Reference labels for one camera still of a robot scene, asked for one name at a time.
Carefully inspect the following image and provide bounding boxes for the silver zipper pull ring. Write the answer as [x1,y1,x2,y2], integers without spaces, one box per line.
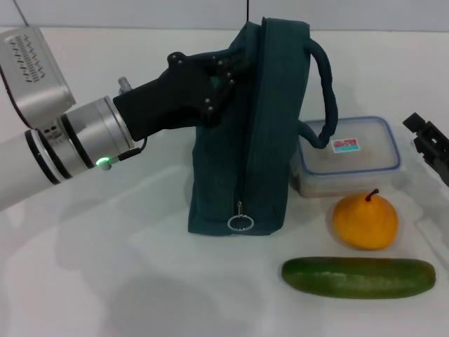
[226,200,255,234]

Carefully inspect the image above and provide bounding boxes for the orange yellow pear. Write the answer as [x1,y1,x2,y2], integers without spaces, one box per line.
[332,188,399,251]

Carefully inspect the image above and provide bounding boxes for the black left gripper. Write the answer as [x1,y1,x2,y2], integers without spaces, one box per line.
[112,48,250,140]

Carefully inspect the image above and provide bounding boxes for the clear container with blue lid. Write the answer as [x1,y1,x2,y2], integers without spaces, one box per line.
[289,116,401,200]

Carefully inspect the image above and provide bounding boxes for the green cucumber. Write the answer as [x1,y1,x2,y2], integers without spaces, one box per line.
[281,256,437,300]

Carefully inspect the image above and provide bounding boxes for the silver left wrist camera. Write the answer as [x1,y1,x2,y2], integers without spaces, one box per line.
[0,26,77,128]

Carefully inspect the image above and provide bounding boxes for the black left wrist connector cable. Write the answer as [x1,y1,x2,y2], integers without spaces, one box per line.
[96,136,148,172]

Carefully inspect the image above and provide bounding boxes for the dark teal fabric bag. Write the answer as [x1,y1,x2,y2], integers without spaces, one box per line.
[187,15,340,239]

